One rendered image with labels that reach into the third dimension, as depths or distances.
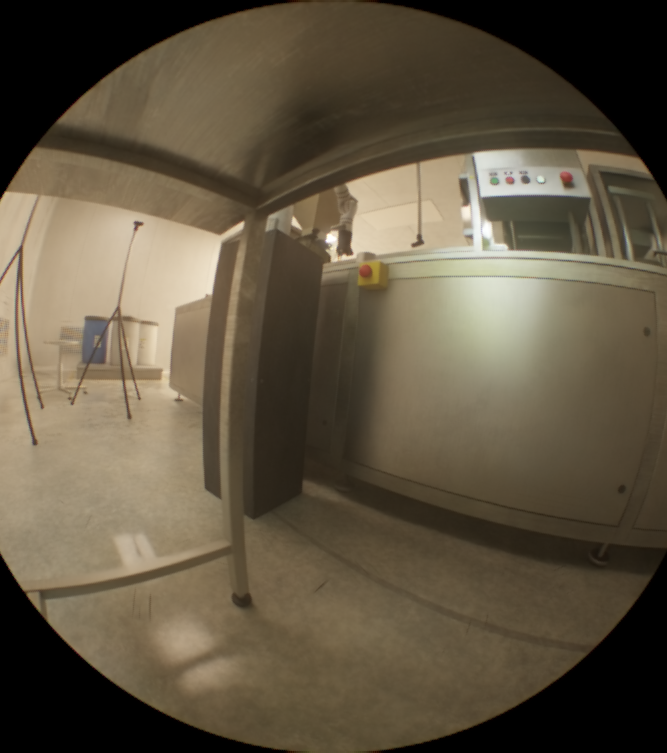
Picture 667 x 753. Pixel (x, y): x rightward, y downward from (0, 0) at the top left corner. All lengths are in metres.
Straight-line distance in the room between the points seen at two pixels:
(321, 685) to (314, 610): 0.17
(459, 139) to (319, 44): 0.14
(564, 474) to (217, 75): 0.87
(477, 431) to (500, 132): 0.63
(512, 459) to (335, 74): 0.75
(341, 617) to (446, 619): 0.21
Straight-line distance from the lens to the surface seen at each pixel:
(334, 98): 0.27
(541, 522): 0.79
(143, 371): 3.73
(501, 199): 0.89
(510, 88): 0.26
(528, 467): 0.73
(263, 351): 0.68
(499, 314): 0.72
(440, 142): 0.27
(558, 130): 0.27
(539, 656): 0.65
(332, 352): 0.90
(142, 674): 0.54
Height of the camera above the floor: 0.47
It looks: 4 degrees down
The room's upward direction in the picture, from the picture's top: 6 degrees clockwise
